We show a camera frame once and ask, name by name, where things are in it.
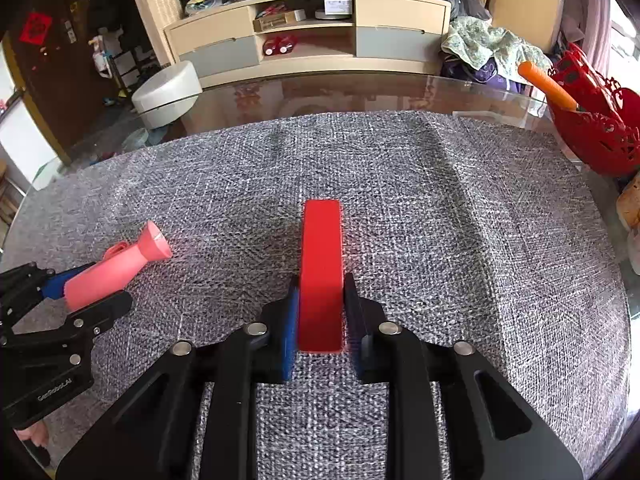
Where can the beige grey TV cabinet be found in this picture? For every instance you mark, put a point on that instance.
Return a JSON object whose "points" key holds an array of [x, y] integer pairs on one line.
{"points": [[400, 20]]}

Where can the white wicker panel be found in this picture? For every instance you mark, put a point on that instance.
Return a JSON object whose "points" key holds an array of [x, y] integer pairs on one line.
{"points": [[150, 5]]}

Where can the red rectangular box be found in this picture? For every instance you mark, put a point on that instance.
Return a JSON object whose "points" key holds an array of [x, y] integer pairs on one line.
{"points": [[322, 270]]}

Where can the pink tube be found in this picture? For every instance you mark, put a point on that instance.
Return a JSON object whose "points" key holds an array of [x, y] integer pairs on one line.
{"points": [[115, 275]]}

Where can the white round stool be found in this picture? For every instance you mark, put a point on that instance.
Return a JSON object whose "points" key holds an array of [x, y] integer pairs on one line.
{"points": [[167, 95]]}

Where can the person's left hand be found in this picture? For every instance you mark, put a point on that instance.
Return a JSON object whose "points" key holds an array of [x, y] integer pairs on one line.
{"points": [[34, 433]]}

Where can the orange stick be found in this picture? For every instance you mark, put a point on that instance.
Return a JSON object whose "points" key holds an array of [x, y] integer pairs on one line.
{"points": [[545, 85]]}

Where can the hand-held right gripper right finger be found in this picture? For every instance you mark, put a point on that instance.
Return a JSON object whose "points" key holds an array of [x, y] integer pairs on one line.
{"points": [[352, 332]]}

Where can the floral green cloth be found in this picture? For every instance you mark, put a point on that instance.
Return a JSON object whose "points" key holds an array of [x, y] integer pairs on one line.
{"points": [[485, 42]]}

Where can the white spray bottle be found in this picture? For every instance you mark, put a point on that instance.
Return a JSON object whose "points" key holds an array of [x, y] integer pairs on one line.
{"points": [[101, 57]]}

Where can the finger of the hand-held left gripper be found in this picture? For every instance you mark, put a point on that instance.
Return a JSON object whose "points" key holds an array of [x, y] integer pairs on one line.
{"points": [[55, 285], [100, 312]]}

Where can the red plastic basket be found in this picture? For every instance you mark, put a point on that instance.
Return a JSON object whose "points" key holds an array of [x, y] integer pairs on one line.
{"points": [[595, 130]]}

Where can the dark brown door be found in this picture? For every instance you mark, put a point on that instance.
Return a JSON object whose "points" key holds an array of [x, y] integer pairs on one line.
{"points": [[60, 100]]}

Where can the cardboard box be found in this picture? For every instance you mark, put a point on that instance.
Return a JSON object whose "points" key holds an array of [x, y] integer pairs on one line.
{"points": [[525, 0]]}

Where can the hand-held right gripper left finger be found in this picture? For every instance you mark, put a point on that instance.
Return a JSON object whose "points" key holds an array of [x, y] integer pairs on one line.
{"points": [[289, 332]]}

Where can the small white shelf box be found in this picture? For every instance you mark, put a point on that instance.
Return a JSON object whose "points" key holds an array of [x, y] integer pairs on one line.
{"points": [[339, 6]]}

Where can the pink curtain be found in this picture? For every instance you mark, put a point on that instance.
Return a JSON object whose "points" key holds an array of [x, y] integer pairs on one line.
{"points": [[590, 5]]}

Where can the grey woven tablecloth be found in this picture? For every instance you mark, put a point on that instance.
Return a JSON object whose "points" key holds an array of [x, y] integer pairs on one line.
{"points": [[450, 240]]}

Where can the red door decoration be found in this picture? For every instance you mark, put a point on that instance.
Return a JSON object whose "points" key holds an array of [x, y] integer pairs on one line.
{"points": [[36, 28]]}

